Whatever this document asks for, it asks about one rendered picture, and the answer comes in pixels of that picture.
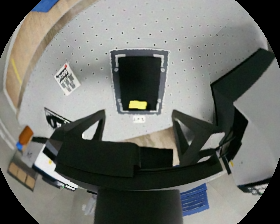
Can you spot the brown bottle with blue cap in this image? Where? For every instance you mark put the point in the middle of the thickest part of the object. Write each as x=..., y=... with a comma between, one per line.
x=24, y=136

